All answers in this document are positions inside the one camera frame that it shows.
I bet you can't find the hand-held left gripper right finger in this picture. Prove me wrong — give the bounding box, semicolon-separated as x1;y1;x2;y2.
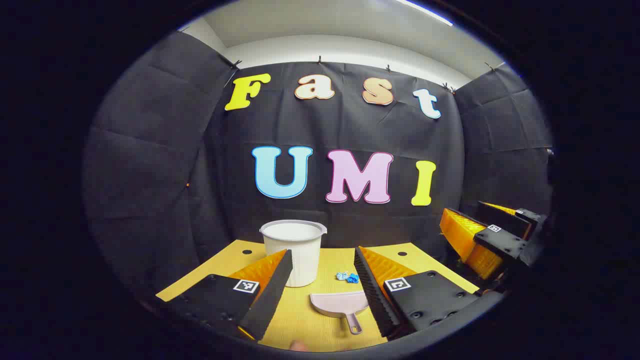
353;245;481;339

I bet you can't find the white ribbed garbage bin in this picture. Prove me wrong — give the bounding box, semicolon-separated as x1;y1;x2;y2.
259;219;328;288

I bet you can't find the ceiling light strip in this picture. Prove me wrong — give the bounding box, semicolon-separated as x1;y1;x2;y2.
395;0;454;27

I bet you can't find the lilac plastic dustpan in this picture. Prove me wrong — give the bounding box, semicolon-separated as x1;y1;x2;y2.
309;291;371;335

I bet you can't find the black backdrop cloth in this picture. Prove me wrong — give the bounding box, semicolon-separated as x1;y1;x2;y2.
82;31;553;301

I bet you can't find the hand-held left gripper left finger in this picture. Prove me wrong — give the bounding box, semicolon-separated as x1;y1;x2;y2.
170;248;294;342

